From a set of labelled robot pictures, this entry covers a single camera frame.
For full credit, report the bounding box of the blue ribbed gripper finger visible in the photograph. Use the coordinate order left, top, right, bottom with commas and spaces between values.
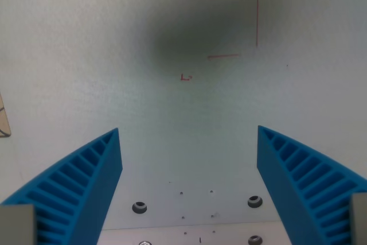
256, 125, 367, 245
0, 127, 123, 245

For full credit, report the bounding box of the light wooden board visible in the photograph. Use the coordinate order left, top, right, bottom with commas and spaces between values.
0, 91, 11, 138

